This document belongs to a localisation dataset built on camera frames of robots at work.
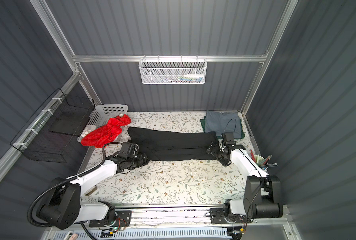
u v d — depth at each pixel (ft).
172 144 3.35
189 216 2.47
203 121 3.71
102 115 3.79
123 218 2.37
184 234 2.53
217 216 2.41
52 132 2.39
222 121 3.64
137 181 2.84
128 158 2.27
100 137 3.00
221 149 2.15
